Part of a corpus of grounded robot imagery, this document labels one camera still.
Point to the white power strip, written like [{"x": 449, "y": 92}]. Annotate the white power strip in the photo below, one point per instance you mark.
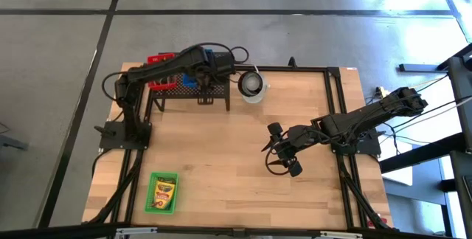
[{"x": 380, "y": 92}]

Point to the black rig beam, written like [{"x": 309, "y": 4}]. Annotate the black rig beam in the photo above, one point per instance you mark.
[{"x": 55, "y": 231}]

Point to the blue plastic basket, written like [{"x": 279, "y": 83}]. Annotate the blue plastic basket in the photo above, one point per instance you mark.
[{"x": 189, "y": 81}]

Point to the black perforated metal shelf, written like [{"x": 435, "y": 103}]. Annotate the black perforated metal shelf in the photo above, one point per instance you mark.
[{"x": 217, "y": 91}]

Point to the black desk frame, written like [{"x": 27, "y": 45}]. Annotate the black desk frame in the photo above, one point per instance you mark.
[{"x": 461, "y": 84}]

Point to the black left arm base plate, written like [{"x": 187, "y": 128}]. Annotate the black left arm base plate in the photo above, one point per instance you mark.
[{"x": 110, "y": 141}]

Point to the large crayon box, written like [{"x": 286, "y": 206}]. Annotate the large crayon box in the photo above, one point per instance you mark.
[{"x": 164, "y": 191}]

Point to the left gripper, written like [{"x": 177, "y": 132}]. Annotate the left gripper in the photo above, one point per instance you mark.
[{"x": 217, "y": 65}]

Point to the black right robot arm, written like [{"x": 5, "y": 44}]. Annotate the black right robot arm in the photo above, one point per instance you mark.
[{"x": 368, "y": 115}]

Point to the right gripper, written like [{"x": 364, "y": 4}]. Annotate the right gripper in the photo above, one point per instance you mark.
[{"x": 298, "y": 137}]

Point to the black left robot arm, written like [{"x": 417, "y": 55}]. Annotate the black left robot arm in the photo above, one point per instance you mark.
[{"x": 158, "y": 69}]

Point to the green plastic basket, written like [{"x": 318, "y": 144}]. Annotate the green plastic basket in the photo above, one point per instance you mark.
[{"x": 149, "y": 198}]

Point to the grey furniture foot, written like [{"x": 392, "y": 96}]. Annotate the grey furniture foot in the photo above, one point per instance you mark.
[{"x": 11, "y": 143}]

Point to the silver frame bracket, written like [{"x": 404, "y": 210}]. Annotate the silver frame bracket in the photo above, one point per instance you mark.
[
  {"x": 341, "y": 234},
  {"x": 136, "y": 230}
]

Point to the white cylindrical pen holder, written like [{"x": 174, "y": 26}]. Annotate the white cylindrical pen holder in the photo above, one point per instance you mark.
[{"x": 252, "y": 86}]

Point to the red plastic basket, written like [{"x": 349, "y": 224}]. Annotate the red plastic basket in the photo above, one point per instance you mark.
[{"x": 160, "y": 58}]

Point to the black camera post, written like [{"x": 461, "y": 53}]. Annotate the black camera post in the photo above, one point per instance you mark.
[{"x": 292, "y": 62}]

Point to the red clamp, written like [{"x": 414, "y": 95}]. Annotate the red clamp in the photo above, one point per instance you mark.
[{"x": 381, "y": 221}]

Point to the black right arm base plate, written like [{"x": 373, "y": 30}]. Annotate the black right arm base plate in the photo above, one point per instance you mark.
[{"x": 368, "y": 147}]

